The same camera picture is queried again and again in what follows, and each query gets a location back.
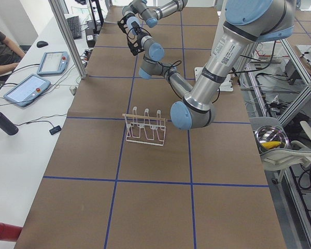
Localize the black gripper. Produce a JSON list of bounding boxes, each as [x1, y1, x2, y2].
[[136, 32, 153, 51]]

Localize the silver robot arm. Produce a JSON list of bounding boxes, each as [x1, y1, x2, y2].
[[122, 0, 188, 29], [138, 1, 296, 130]]

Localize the black keyboard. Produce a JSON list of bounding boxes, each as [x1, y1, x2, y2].
[[66, 16, 82, 39]]

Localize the upper blue teach pendant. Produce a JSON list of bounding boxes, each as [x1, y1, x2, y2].
[[37, 51, 69, 76]]

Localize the blue teach pendant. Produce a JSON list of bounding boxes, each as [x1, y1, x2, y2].
[[4, 74, 50, 107], [37, 51, 69, 76]]

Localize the black computer mouse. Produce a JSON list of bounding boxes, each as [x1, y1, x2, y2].
[[36, 40, 49, 48]]

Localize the small black device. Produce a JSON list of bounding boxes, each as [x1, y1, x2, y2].
[[49, 126, 62, 135]]

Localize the lower blue teach pendant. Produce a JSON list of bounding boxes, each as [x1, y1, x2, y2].
[[4, 74, 50, 107]]

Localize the seated person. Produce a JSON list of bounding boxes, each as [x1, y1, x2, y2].
[[0, 31, 25, 75]]

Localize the black water bottle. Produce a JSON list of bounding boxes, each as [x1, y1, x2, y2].
[[0, 112, 19, 135]]

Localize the steel pot with banana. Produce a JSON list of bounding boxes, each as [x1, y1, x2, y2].
[[255, 126, 290, 153]]

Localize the white office chair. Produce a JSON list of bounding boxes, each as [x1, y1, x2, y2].
[[250, 117, 311, 184]]

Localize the red cylinder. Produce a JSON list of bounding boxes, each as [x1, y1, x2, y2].
[[0, 223, 23, 242]]

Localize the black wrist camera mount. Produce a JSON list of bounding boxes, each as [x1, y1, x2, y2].
[[117, 13, 144, 56]]

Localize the white wire cup rack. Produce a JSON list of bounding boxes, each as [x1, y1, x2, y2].
[[122, 106, 167, 146]]

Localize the aluminium frame post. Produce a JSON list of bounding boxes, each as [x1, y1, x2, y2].
[[48, 0, 87, 79]]

